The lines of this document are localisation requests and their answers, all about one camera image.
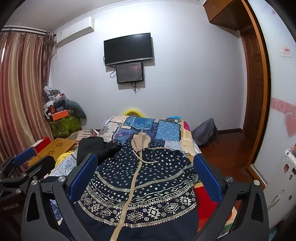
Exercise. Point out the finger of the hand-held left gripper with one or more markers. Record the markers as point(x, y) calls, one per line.
point(23, 157)
point(44, 165)

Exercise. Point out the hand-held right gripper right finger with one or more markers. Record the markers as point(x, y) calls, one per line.
point(207, 177)

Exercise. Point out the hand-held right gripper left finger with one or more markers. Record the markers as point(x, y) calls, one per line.
point(83, 178)

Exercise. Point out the navy patterned hooded jacket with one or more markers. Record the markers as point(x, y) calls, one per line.
point(150, 176)

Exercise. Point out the yellow cloth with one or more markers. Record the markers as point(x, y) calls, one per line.
point(63, 157)

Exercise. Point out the red box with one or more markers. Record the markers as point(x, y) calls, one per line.
point(44, 143)

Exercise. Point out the colourful fleece blanket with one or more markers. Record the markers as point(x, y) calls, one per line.
point(205, 201)

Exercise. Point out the wooden lap desk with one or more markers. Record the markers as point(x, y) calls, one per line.
point(57, 144)

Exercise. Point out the black garment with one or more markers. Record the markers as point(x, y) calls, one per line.
point(92, 146)

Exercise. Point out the green patterned box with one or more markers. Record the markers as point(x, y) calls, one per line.
point(66, 127)

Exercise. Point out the grey backpack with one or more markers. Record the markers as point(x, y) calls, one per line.
point(204, 132)

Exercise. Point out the striped cloth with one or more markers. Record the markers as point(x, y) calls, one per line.
point(89, 133)

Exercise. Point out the orange box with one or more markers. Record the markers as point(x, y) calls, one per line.
point(60, 115)

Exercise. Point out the pile of clutter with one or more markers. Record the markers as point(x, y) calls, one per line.
point(54, 99)

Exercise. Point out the white refrigerator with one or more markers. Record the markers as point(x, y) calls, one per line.
point(279, 185)

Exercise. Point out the striped brown curtain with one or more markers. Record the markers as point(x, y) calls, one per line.
point(20, 81)

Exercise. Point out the patchwork bedspread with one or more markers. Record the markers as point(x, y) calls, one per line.
point(143, 126)

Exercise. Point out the fridge magnet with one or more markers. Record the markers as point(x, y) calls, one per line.
point(293, 171)
point(289, 198)
point(286, 166)

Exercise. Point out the wooden door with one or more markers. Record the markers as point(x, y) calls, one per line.
point(255, 97)

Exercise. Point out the pink heart sticker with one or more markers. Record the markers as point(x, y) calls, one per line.
point(291, 122)

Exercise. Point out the pink swirl border sticker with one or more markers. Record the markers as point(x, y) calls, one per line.
point(281, 104)

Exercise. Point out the small black monitor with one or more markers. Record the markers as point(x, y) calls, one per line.
point(129, 72)

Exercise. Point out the white air conditioner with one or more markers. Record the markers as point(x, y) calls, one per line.
point(74, 32)

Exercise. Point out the wooden overhead cabinet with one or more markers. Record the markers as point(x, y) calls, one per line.
point(224, 14)

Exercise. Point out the curtain rail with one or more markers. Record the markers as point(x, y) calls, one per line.
point(23, 29)

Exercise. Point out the black wall television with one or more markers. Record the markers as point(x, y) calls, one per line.
point(128, 48)

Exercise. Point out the small pink wall sticker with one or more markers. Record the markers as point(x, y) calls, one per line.
point(286, 51)

